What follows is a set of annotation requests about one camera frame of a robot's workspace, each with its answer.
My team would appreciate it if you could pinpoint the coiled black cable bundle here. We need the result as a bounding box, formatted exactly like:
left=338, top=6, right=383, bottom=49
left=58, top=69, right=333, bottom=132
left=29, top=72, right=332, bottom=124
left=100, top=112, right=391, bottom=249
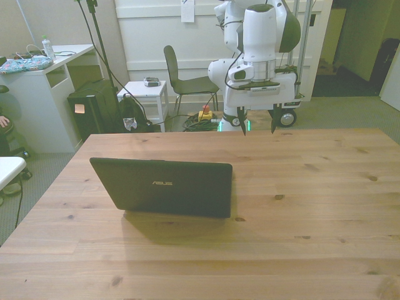
left=182, top=112, right=224, bottom=133

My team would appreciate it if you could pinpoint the black backpack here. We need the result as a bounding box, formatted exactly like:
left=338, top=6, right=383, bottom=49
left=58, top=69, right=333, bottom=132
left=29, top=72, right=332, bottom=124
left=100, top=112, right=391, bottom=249
left=116, top=92, right=154, bottom=134

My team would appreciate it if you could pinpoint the clear plastic water bottle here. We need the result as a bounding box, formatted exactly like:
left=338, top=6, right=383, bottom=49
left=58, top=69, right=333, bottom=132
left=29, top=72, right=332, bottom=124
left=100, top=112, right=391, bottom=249
left=41, top=34, right=57, bottom=61

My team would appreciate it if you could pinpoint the light shoe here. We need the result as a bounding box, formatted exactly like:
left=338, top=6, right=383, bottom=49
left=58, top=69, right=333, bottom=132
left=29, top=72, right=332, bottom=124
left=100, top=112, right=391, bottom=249
left=2, top=182, right=22, bottom=195

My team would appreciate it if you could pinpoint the yellow emergency stop box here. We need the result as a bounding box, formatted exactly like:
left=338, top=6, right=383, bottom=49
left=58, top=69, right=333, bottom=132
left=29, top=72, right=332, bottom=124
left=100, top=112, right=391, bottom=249
left=198, top=105, right=214, bottom=123

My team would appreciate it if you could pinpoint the black camera stand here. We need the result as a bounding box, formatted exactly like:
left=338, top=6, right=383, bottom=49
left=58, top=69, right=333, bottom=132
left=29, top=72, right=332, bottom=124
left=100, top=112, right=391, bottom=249
left=74, top=0, right=126, bottom=132

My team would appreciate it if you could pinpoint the white paper sheet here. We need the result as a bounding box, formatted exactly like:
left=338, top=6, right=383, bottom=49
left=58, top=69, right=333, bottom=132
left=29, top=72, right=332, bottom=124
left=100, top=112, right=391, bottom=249
left=181, top=0, right=196, bottom=24

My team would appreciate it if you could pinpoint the aluminium frame post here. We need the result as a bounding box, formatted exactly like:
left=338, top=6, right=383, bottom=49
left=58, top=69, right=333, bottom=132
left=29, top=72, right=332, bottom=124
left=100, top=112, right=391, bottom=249
left=286, top=0, right=314, bottom=101

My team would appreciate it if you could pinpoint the patterned teal cloth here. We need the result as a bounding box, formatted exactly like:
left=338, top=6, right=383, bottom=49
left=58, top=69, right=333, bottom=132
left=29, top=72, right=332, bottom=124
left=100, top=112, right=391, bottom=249
left=0, top=55, right=53, bottom=75

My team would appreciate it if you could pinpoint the black Asus laptop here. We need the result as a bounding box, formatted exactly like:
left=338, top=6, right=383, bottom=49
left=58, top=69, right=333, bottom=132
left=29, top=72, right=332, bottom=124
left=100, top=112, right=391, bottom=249
left=89, top=157, right=234, bottom=219

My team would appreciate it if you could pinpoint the thin black floor cable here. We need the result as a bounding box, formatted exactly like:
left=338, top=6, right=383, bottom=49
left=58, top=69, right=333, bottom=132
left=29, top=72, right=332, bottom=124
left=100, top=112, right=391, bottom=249
left=14, top=173, right=24, bottom=228

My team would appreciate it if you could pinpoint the small white side table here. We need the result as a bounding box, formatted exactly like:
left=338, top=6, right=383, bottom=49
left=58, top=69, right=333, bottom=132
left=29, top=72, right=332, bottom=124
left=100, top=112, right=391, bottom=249
left=116, top=80, right=168, bottom=133

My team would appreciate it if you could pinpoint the grey cart wheel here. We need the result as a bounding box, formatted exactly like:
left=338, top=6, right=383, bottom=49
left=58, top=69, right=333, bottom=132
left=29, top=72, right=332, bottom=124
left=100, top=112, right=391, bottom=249
left=279, top=109, right=298, bottom=129

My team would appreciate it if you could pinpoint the white desk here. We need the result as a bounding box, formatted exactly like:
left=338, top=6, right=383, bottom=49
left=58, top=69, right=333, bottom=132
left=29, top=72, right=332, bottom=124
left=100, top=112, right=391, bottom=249
left=0, top=44, right=104, bottom=154

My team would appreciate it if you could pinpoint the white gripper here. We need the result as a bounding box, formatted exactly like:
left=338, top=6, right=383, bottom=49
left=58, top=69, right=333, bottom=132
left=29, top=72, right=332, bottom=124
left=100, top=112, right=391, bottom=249
left=224, top=72, right=298, bottom=137

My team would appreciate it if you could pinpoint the black plastic chair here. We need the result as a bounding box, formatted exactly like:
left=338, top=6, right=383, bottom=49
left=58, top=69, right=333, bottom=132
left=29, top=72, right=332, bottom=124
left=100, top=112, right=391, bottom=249
left=162, top=45, right=221, bottom=117

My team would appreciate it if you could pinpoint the white rounded table corner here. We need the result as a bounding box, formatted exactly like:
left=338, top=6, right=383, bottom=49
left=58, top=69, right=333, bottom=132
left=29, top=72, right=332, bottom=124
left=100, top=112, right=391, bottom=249
left=0, top=156, right=28, bottom=191

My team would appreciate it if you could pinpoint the black computer tower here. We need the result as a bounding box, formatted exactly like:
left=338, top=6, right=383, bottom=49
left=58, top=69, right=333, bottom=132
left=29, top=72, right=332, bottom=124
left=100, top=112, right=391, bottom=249
left=66, top=79, right=121, bottom=142

